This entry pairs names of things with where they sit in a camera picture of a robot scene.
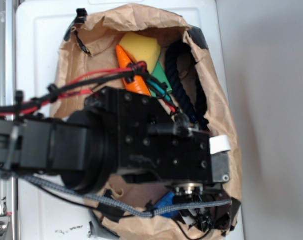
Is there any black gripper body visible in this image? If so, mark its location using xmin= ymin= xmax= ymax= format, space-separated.
xmin=85 ymin=87 xmax=232 ymax=196

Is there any blue sponge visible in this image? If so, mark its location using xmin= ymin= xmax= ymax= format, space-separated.
xmin=153 ymin=191 xmax=180 ymax=220

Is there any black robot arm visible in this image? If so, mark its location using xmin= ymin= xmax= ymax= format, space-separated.
xmin=0 ymin=87 xmax=231 ymax=195

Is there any orange toy carrot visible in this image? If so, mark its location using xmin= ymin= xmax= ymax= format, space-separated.
xmin=115 ymin=44 xmax=152 ymax=97

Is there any brown paper bag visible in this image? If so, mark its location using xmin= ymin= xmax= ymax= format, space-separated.
xmin=50 ymin=3 xmax=243 ymax=240

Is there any green block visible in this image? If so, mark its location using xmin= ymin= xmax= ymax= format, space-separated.
xmin=146 ymin=61 xmax=173 ymax=100

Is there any black tape piece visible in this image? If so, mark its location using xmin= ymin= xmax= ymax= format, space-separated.
xmin=87 ymin=202 xmax=127 ymax=238
xmin=63 ymin=8 xmax=88 ymax=42
xmin=214 ymin=197 xmax=241 ymax=237
xmin=187 ymin=25 xmax=209 ymax=50

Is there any yellow foam wedge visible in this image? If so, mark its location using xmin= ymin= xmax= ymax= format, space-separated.
xmin=119 ymin=32 xmax=161 ymax=73

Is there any dark blue rope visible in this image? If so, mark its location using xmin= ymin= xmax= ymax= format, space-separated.
xmin=164 ymin=41 xmax=210 ymax=131

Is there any grey braided cable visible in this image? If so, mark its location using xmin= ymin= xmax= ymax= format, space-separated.
xmin=0 ymin=168 xmax=232 ymax=218

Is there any red and black wire bundle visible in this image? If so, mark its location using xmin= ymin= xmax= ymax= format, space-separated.
xmin=0 ymin=61 xmax=182 ymax=123

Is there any aluminium frame rail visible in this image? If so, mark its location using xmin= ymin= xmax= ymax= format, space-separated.
xmin=0 ymin=0 xmax=20 ymax=240

